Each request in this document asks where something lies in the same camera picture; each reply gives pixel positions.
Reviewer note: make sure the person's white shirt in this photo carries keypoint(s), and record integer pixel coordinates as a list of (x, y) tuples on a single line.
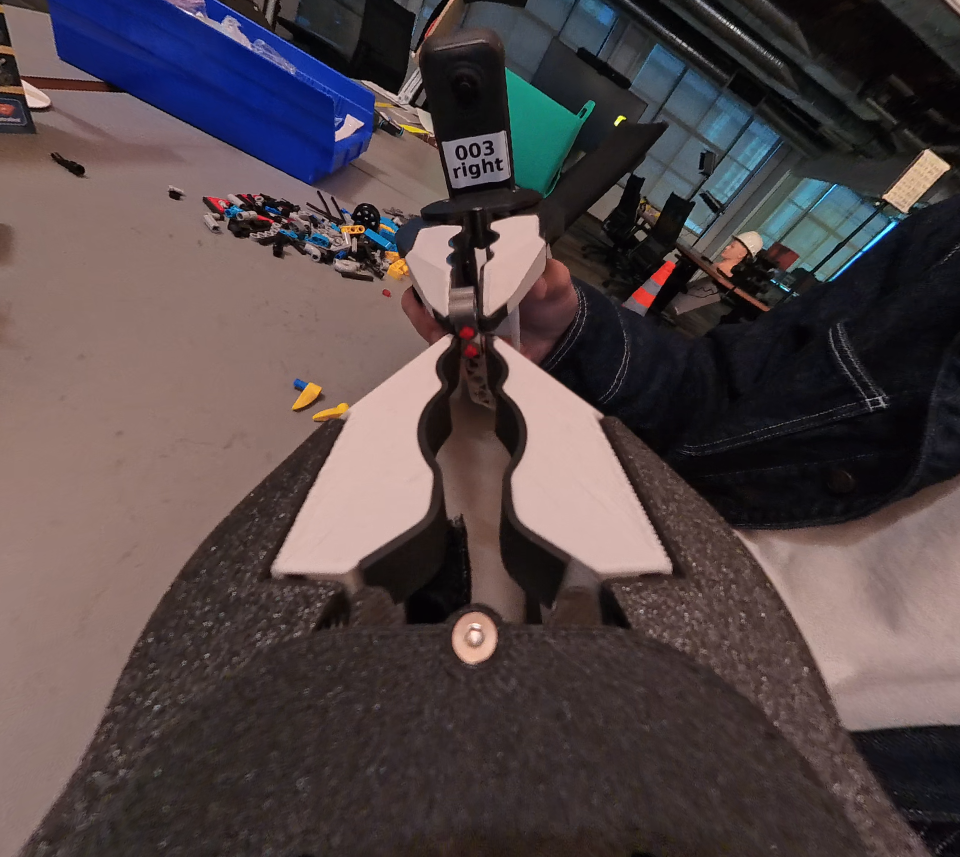
[(870, 602)]

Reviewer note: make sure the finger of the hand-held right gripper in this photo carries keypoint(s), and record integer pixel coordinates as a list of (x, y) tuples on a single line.
[(438, 272), (513, 272)]

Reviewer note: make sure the blue plastic bin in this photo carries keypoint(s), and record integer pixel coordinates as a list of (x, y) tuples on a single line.
[(210, 70)]

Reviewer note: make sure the orange traffic cone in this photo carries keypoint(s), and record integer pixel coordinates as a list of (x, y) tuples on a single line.
[(651, 290)]

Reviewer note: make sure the person's right hand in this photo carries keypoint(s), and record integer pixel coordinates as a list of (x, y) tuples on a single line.
[(548, 317)]

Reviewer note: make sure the person's right forearm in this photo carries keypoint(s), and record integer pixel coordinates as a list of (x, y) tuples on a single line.
[(765, 377)]

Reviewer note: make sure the yellow claw tip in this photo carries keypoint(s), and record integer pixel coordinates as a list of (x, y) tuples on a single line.
[(308, 395), (332, 413)]

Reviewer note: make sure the person's denim jacket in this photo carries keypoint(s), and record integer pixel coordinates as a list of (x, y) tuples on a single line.
[(915, 782)]

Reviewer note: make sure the teal plastic tub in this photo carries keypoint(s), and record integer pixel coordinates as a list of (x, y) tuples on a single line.
[(543, 130)]

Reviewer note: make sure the pile of small building pieces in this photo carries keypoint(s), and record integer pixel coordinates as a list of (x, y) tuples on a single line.
[(300, 230)]

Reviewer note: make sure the small black pin piece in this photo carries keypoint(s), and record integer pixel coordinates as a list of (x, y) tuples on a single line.
[(68, 164)]

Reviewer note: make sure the small grey beam piece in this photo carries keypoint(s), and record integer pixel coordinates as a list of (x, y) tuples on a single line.
[(476, 365)]

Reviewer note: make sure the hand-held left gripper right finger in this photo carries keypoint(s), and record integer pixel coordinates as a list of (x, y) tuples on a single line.
[(593, 490)]

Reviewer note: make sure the grey desk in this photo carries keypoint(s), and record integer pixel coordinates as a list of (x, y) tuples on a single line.
[(150, 407)]

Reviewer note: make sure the clear plastic bags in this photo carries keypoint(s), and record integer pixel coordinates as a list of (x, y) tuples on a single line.
[(240, 32)]

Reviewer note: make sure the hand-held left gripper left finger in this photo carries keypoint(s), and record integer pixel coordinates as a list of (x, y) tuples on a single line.
[(360, 490)]

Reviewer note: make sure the white paper sheet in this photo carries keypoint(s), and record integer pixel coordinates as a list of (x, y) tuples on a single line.
[(36, 95)]

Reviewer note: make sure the small robot kit box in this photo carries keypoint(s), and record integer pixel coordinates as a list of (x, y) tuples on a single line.
[(12, 77)]

